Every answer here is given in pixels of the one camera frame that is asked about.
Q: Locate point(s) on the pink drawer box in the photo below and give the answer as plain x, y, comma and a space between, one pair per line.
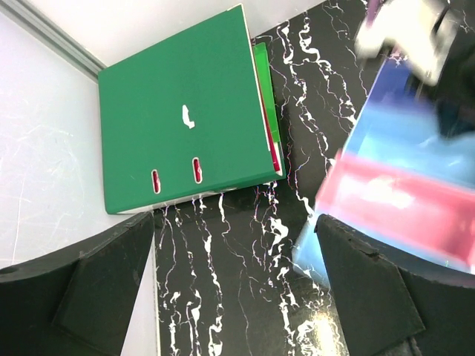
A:
425, 215

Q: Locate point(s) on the light blue drawer box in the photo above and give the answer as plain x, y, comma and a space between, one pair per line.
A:
413, 135
308, 260

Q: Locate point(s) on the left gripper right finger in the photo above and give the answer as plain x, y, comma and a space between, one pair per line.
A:
390, 302

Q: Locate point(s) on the green ring binder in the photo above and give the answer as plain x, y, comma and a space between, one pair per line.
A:
186, 118

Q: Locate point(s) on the green folder under binder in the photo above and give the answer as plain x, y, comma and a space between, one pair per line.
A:
265, 79

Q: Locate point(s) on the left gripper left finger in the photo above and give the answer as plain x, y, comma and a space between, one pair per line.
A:
77, 300

